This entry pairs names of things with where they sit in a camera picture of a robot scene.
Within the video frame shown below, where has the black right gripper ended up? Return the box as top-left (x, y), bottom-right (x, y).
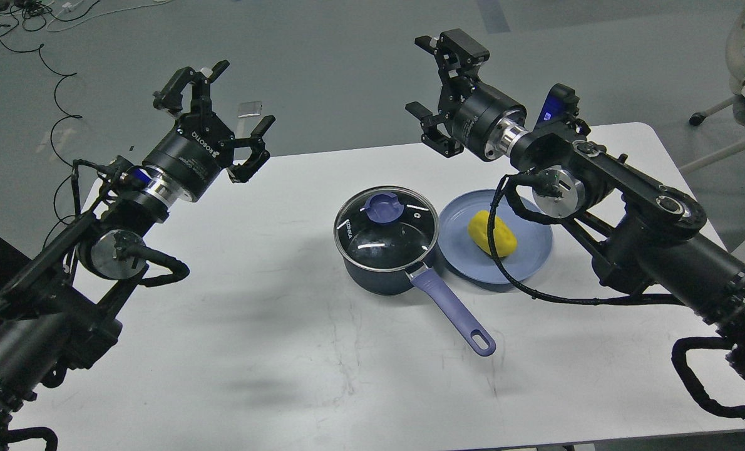
top-left (405, 29), bottom-right (527, 162)

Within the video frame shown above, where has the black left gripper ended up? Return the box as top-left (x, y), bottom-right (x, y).
top-left (143, 60), bottom-right (276, 202)

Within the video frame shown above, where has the glass lid purple knob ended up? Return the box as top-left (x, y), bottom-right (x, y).
top-left (334, 186), bottom-right (439, 272)

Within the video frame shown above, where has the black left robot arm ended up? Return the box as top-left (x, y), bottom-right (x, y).
top-left (0, 60), bottom-right (275, 450)

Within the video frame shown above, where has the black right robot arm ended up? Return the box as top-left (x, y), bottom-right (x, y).
top-left (405, 29), bottom-right (745, 419)

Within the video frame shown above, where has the grey floor outlet plate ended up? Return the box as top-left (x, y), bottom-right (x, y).
top-left (236, 100), bottom-right (263, 119)

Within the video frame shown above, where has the blue plate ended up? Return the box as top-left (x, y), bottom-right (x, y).
top-left (438, 189), bottom-right (553, 291)

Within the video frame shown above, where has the black floor cable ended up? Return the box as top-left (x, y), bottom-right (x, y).
top-left (0, 0), bottom-right (104, 251)

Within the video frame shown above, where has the dark blue saucepan purple handle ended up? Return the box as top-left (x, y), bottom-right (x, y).
top-left (332, 185), bottom-right (496, 356)

